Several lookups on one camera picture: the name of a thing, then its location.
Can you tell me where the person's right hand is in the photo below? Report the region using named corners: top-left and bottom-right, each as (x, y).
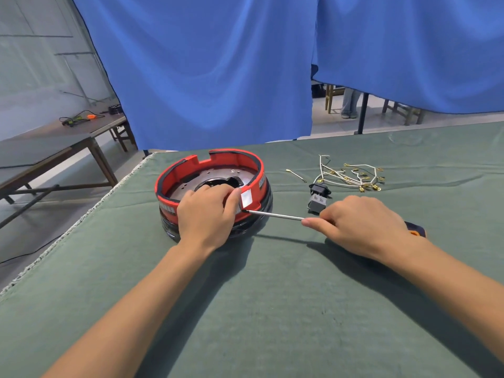
top-left (301, 195), bottom-right (412, 265)

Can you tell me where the person's left hand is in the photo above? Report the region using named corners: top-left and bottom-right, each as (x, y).
top-left (176, 183), bottom-right (242, 253)

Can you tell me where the screwdriver with black orange handle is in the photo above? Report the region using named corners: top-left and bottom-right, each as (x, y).
top-left (241, 208), bottom-right (427, 239)

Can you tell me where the red and black appliance base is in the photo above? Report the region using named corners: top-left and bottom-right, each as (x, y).
top-left (155, 149), bottom-right (273, 243)

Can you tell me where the person's left forearm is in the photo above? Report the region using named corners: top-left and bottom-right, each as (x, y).
top-left (41, 242), bottom-right (216, 378)

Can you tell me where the person's right forearm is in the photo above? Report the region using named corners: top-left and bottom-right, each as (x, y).
top-left (388, 231), bottom-right (504, 364)

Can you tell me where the black power socket part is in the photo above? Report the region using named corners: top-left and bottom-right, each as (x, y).
top-left (307, 182), bottom-right (332, 215)

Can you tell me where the green table cloth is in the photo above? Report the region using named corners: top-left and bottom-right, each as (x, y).
top-left (0, 121), bottom-right (504, 378)

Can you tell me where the black metal pole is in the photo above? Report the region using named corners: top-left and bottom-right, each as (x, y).
top-left (353, 93), bottom-right (370, 135)

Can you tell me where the wooden chair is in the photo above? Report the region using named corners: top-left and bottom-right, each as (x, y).
top-left (324, 84), bottom-right (347, 114)
top-left (381, 98), bottom-right (427, 127)

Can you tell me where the wide blue curtain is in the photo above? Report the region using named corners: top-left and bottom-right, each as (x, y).
top-left (70, 0), bottom-right (320, 152)

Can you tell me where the wooden table with grey mat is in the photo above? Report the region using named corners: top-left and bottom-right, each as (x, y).
top-left (0, 133), bottom-right (119, 229)

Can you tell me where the bundle of white terminal wires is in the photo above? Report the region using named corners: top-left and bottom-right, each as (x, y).
top-left (313, 154), bottom-right (386, 193)

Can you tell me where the black cable with orange tool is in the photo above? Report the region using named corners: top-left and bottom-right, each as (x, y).
top-left (59, 109), bottom-right (106, 128)

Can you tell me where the thin black cable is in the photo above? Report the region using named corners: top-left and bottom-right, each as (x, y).
top-left (0, 231), bottom-right (66, 265)

